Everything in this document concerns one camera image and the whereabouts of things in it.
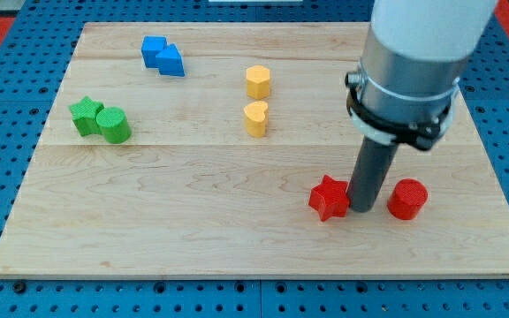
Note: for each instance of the red star block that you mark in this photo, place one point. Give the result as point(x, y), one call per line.
point(329, 198)

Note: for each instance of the light wooden board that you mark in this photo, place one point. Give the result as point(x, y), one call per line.
point(191, 195)

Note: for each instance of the blue cube block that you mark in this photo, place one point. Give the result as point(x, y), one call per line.
point(150, 47)

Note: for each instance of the red cylinder block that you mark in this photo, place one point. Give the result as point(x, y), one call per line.
point(407, 199)

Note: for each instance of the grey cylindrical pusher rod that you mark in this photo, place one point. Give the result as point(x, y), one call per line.
point(373, 162)

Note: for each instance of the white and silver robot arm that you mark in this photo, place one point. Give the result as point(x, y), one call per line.
point(406, 81)

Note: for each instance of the green cylinder block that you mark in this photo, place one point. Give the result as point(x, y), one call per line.
point(113, 125)

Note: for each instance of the yellow heart block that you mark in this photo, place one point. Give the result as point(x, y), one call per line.
point(256, 118)

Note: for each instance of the blue triangle block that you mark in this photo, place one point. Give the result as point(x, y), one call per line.
point(169, 61)

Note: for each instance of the green star block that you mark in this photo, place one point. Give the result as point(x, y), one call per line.
point(84, 114)

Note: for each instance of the yellow hexagon block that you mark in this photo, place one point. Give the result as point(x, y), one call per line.
point(258, 82)

